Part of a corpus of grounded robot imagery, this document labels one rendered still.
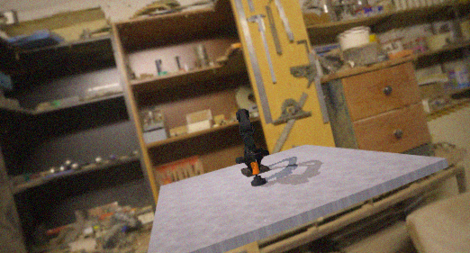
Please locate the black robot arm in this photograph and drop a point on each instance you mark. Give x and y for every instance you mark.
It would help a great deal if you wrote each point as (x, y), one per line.
(247, 129)

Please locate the orange knob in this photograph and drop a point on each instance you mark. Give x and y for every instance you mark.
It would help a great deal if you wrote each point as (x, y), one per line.
(255, 169)

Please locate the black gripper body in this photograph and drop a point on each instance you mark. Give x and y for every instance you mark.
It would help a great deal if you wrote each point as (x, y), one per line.
(246, 159)

